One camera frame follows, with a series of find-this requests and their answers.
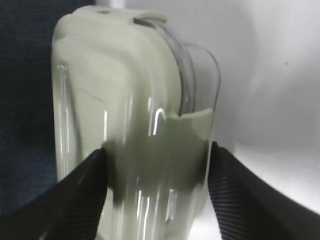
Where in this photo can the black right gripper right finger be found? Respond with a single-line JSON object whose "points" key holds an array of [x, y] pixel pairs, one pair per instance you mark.
{"points": [[247, 208]]}

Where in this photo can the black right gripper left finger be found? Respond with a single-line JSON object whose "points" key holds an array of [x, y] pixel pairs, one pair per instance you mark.
{"points": [[70, 210]]}

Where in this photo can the dark blue lunch bag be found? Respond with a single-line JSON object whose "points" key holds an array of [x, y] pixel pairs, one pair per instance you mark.
{"points": [[27, 142]]}

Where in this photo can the green lidded glass container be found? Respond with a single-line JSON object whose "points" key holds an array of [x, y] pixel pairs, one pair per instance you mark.
{"points": [[123, 80]]}

